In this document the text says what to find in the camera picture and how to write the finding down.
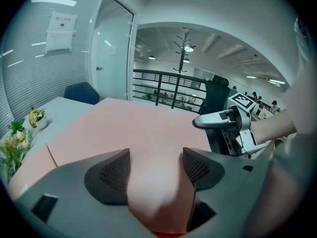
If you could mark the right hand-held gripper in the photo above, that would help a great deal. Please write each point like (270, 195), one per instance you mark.
(244, 123)

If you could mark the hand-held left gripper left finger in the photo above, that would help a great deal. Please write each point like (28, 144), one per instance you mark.
(74, 199)

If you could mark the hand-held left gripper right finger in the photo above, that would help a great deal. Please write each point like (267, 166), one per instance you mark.
(227, 182)

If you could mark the plain-faced pink file box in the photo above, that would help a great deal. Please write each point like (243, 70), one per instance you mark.
(138, 128)

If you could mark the person's right forearm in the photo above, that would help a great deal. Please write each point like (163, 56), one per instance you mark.
(272, 125)

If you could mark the black coat rack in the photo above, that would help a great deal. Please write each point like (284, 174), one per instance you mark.
(182, 58)

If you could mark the black and green office chair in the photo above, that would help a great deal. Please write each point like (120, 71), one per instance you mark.
(216, 95)

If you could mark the black metal railing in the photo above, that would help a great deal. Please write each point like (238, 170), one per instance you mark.
(173, 88)

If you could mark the white pendant lamp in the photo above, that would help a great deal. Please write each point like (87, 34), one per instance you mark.
(188, 49)

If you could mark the artificial flower bouquet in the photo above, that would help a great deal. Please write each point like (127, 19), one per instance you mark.
(15, 145)

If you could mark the person's white shirt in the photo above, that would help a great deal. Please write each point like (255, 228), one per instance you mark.
(299, 95)

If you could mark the orange pumpkin ornament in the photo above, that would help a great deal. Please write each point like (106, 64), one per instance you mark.
(31, 119)

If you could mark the dark blue chair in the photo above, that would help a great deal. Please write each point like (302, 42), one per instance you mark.
(80, 93)

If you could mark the frosted glass door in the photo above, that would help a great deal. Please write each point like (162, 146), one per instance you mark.
(111, 58)

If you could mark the white paper notice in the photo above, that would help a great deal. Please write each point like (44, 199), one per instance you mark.
(60, 33)

